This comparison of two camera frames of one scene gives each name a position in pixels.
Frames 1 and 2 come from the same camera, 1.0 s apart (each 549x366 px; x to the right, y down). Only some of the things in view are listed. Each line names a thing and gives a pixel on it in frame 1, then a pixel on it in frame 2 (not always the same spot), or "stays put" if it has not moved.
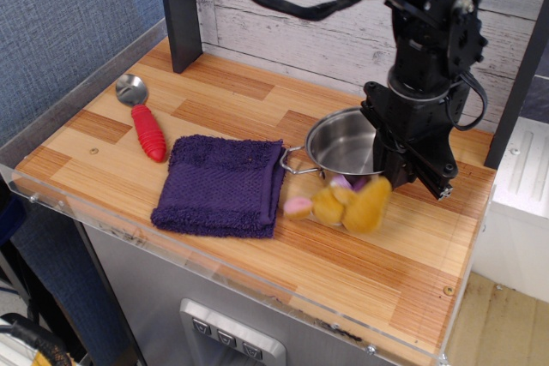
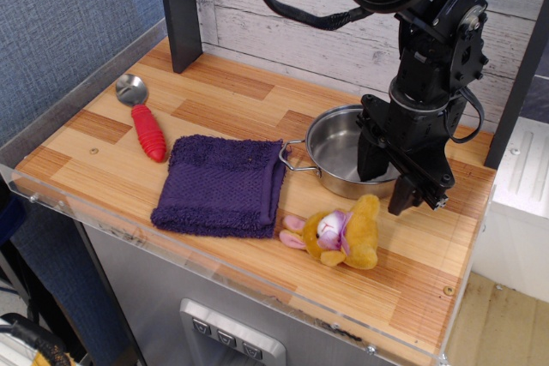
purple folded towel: x=221 y=186 stays put
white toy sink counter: x=514 y=239 stays put
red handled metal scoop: x=133 y=90 stays put
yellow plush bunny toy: x=360 y=209 → x=338 y=237
